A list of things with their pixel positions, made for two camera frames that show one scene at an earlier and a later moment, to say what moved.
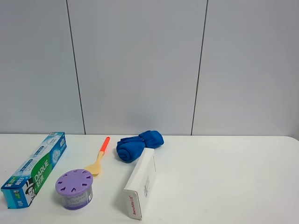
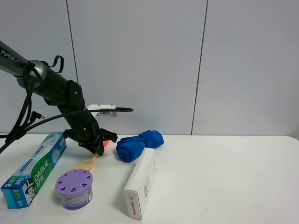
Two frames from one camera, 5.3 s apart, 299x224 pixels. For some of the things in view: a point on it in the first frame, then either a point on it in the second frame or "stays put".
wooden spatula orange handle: x=95 y=167 → x=86 y=165
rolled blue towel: x=128 y=149 stays put
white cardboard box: x=140 y=191 stays put
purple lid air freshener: x=75 y=188 stays put
